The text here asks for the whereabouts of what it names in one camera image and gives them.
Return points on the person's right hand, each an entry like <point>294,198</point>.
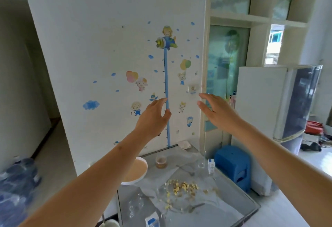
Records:
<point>223,115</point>

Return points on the person's left hand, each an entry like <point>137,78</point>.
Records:
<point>150,120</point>

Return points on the person's right thumb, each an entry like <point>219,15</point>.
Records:
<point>204,107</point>

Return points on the person's left thumb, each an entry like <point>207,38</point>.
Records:
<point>167,116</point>

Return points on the person's left forearm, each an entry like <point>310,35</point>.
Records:
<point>98,180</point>

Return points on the person's right forearm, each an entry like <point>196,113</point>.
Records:
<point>288,167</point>

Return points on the small glass of amber liquid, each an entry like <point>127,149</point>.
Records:
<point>161,162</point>

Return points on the frosted glass door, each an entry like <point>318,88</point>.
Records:
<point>220,63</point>

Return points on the clear drinking glass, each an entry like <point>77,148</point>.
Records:
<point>202,160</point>

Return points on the white and blue milk carton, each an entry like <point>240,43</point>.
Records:
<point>211,166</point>
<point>152,220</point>

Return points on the white bowl with brown inside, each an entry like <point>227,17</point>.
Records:
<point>136,172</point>

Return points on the blue plastic stool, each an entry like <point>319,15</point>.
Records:
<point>233,166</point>

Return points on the white refrigerator with grey door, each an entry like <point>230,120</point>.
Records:
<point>275,110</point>

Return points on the scattered yellow cereal pieces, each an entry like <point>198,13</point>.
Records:
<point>181,187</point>

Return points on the clear glass plate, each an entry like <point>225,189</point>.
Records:
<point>181,198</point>

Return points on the window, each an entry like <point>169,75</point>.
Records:
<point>274,45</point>

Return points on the metal spoon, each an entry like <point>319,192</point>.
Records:
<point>195,206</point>

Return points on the small clear glass cup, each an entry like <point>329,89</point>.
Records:
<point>136,207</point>

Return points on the red and black appliance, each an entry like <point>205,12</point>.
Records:
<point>312,134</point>

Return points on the white cup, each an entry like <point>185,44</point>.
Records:
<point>110,223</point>

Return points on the blue water jug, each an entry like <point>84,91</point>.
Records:
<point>13,208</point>
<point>20,175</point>

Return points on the blue height chart wall sticker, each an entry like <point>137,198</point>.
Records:
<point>166,79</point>

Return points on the group of cartoon wall stickers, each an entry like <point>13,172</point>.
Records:
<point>134,79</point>

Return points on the white wall shelf unit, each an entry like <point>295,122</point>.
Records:
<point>262,9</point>

